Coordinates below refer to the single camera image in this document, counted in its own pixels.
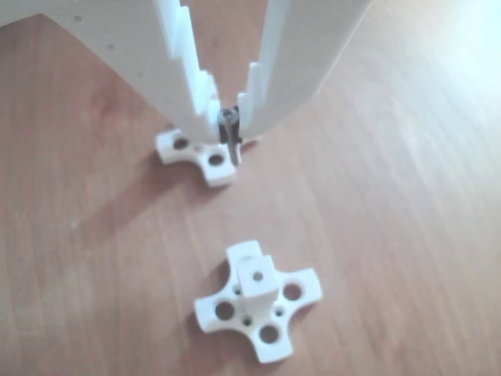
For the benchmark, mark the small metal screw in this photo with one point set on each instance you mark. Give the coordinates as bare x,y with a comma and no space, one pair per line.
230,129

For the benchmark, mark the white cross-base post stand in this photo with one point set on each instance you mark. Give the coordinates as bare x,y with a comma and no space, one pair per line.
254,290
215,172

